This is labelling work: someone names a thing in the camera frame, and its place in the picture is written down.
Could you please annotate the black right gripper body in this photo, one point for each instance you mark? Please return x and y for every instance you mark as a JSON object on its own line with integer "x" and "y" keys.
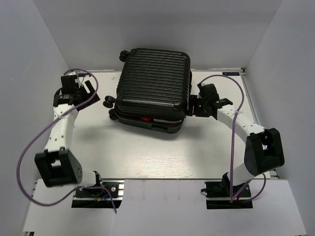
{"x": 201, "y": 111}

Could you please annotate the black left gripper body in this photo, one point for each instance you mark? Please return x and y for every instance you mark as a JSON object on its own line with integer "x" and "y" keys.
{"x": 80, "y": 91}

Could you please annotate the black hard-shell suitcase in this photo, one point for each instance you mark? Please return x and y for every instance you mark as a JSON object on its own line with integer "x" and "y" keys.
{"x": 155, "y": 84}

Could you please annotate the magenta garment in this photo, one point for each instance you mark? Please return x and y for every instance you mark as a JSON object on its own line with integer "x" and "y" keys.
{"x": 146, "y": 119}

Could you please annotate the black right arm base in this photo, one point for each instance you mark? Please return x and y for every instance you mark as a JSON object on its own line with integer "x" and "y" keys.
{"x": 217, "y": 197}

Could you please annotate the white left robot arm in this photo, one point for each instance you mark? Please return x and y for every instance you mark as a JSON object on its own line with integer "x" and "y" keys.
{"x": 57, "y": 164}

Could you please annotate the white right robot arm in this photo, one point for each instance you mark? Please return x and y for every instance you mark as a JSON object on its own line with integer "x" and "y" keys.
{"x": 263, "y": 147}

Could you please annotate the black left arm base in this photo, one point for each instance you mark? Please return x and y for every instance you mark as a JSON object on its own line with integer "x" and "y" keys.
{"x": 99, "y": 198}

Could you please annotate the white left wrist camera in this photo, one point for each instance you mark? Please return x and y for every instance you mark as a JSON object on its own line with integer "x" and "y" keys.
{"x": 81, "y": 76}

